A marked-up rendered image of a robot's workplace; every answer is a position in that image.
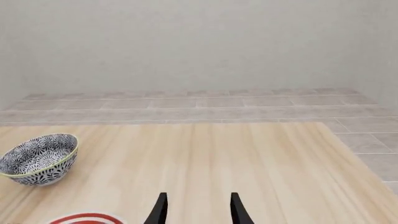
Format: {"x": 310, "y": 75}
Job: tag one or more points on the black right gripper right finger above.
{"x": 238, "y": 210}

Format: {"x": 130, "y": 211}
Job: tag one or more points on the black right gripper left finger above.
{"x": 159, "y": 210}

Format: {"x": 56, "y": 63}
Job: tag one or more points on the white plate with red rings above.
{"x": 87, "y": 219}

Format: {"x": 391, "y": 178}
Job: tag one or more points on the black white patterned bowl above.
{"x": 40, "y": 161}

